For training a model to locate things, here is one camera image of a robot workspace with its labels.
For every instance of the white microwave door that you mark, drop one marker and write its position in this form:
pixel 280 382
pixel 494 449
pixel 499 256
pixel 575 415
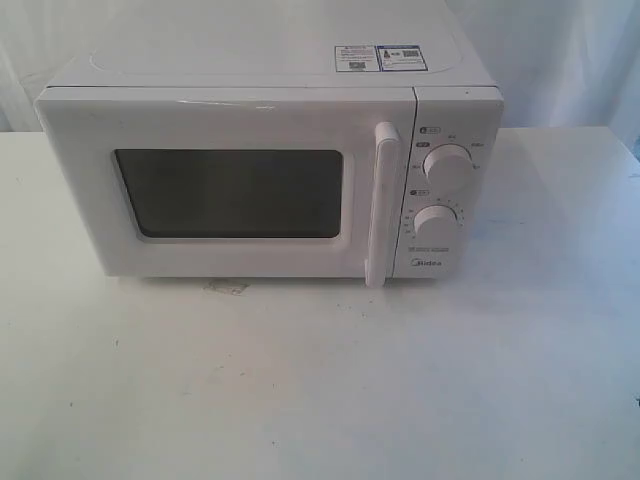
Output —
pixel 235 182

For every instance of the white microwave body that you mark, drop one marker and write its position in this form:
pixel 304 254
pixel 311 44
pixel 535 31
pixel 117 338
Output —
pixel 457 102

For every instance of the clear tape patch on table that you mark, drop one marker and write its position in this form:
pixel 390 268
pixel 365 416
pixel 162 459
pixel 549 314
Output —
pixel 226 287

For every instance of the lower white control knob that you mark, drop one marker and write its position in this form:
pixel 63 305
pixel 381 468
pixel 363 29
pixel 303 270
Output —
pixel 436 222

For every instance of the white control knob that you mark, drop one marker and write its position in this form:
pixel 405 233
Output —
pixel 436 222
pixel 448 168

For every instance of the upper white control knob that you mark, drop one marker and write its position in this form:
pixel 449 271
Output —
pixel 448 168

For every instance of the blue white warning sticker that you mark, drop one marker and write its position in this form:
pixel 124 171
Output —
pixel 379 58

